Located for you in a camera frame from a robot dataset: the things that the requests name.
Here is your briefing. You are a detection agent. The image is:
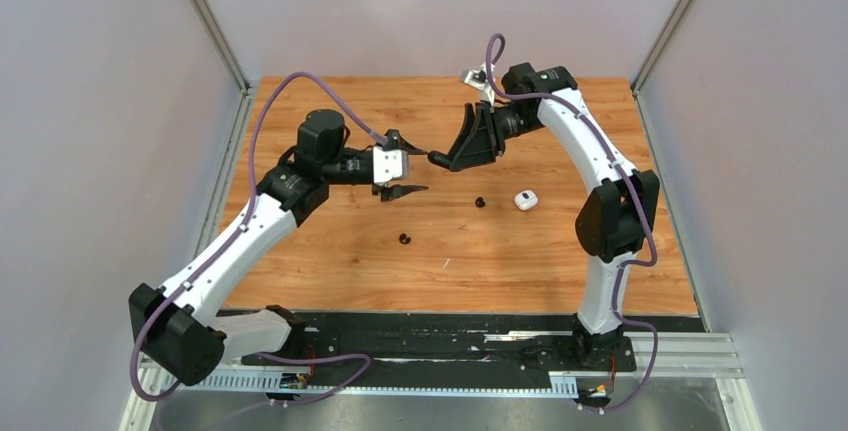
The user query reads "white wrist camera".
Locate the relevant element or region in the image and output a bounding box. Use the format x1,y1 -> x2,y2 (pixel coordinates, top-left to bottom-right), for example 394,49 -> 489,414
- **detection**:
460,68 -> 496,104
372,146 -> 409,185

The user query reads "white earbud charging case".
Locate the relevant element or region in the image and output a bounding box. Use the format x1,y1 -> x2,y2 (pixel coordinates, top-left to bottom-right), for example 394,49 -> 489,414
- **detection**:
513,190 -> 539,212

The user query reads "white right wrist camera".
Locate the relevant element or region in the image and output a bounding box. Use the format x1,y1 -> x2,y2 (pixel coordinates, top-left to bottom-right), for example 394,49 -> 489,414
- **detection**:
460,68 -> 496,104

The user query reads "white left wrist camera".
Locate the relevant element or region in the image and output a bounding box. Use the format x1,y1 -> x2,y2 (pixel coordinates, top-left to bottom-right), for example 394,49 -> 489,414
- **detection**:
372,146 -> 409,185

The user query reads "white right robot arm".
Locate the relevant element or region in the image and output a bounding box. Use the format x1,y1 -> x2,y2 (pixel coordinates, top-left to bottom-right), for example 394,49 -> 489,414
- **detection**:
428,63 -> 659,369

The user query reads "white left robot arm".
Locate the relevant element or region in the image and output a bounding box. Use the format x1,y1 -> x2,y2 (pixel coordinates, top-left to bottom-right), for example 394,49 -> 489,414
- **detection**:
129,109 -> 422,385

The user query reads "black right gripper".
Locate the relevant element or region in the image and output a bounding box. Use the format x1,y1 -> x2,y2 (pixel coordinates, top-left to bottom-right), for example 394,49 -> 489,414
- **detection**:
445,101 -> 544,173

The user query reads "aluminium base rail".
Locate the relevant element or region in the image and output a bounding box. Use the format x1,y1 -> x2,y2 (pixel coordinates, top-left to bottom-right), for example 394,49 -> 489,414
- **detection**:
162,322 -> 744,398

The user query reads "black earbud case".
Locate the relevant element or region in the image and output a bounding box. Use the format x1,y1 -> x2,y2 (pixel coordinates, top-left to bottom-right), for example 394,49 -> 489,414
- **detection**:
427,151 -> 453,170

